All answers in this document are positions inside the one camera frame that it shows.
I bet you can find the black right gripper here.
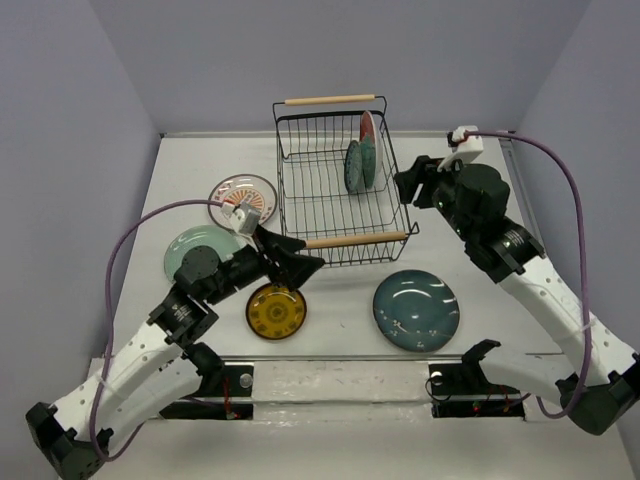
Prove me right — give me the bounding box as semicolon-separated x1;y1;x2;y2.
395;153;476;242

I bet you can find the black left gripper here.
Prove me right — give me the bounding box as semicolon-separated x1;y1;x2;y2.
208;224;327;304

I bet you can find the yellow brown rimmed plate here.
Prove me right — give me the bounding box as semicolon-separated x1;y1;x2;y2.
245;283;308;341

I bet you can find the white plate orange sunburst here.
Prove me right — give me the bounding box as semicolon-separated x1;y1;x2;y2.
209;174;277;225

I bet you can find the small blue floral plate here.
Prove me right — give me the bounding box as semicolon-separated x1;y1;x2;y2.
344;140;363;194

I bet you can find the red teal flower plate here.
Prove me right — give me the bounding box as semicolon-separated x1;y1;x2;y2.
359;111;382;189

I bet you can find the large dark teal plate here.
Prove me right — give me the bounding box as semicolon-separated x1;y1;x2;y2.
372;269;461;353

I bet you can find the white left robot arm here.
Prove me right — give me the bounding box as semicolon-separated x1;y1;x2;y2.
25;227;325;479

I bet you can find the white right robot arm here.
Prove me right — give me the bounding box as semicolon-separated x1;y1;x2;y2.
394;156;639;435

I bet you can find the pale green plate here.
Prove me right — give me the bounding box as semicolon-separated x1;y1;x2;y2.
163;225;247;282

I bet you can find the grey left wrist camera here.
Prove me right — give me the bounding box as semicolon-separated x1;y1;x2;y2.
228;202;261;237

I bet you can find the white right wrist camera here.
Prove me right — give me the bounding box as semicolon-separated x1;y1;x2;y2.
437;125;484;171

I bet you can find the black wire dish rack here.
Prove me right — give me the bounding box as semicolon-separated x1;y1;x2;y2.
272;95;420;267

